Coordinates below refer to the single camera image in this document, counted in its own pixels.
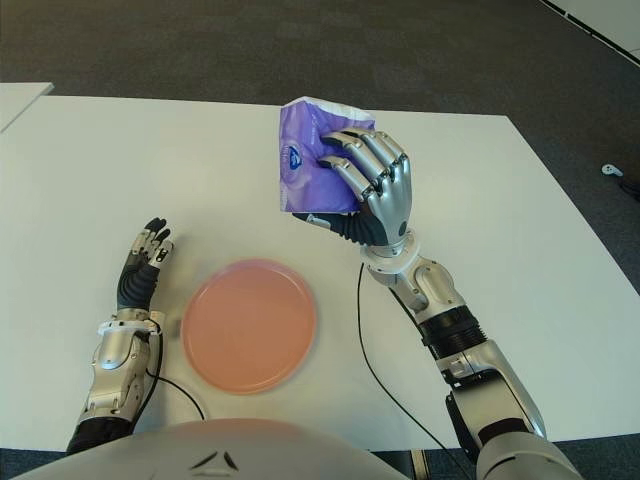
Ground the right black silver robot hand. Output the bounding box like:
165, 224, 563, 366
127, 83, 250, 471
292, 127, 416, 249

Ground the white side table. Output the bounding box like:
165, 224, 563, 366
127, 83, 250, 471
0, 81, 54, 134

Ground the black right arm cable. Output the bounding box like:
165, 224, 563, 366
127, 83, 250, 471
356, 262, 459, 454

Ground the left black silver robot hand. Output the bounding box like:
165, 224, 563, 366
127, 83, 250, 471
115, 216, 175, 311

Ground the pink round plate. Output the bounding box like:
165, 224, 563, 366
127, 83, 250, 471
180, 257, 317, 396

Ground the purple tissue paper pack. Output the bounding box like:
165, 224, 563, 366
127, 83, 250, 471
276, 96, 377, 216

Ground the grey robot torso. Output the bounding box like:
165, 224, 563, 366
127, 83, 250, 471
19, 418, 391, 480

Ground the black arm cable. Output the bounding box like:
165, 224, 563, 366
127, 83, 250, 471
142, 332, 206, 421
356, 262, 459, 454

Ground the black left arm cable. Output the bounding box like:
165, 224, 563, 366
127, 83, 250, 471
142, 332, 206, 421

